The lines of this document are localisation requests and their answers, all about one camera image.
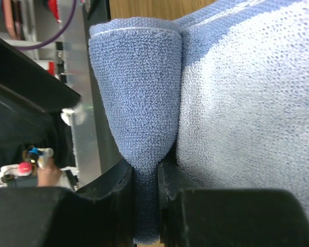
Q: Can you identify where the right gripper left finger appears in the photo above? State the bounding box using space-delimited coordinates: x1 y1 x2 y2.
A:
0 160 133 246

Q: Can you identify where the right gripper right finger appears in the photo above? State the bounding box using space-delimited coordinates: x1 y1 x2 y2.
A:
158 161 309 247

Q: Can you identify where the light blue towel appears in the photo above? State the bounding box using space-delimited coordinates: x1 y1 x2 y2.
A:
89 1 309 244

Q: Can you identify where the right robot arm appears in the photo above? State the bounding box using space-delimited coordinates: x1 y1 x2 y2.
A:
0 39 309 246

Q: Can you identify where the distant person's hand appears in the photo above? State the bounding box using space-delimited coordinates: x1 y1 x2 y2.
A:
37 158 62 187

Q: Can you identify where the aluminium frame rail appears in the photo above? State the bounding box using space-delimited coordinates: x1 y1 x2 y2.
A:
62 6 101 183

